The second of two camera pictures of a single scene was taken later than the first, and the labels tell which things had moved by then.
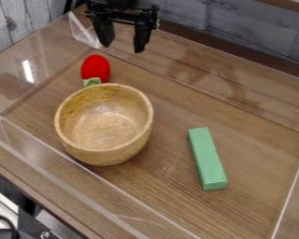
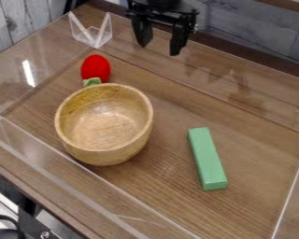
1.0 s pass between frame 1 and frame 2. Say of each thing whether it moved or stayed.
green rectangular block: stayed
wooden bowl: stayed
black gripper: moved
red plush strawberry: stayed
